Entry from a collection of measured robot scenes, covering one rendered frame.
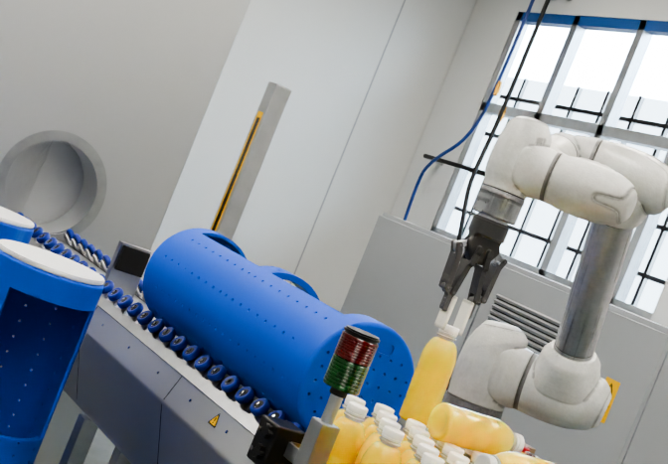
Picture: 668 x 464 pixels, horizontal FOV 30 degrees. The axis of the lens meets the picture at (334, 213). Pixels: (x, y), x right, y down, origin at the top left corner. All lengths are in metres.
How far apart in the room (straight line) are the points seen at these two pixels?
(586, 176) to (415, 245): 3.18
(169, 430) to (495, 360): 0.85
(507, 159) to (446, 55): 6.12
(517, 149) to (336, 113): 5.82
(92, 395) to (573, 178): 1.61
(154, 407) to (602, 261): 1.13
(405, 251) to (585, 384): 2.53
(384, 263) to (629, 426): 1.91
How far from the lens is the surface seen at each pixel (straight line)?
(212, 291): 2.96
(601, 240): 3.03
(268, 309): 2.75
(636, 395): 4.19
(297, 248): 8.25
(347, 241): 8.39
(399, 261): 5.62
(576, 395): 3.18
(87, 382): 3.52
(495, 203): 2.43
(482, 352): 3.22
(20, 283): 3.02
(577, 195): 2.41
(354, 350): 2.02
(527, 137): 2.44
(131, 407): 3.21
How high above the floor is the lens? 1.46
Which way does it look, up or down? 1 degrees down
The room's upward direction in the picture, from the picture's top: 22 degrees clockwise
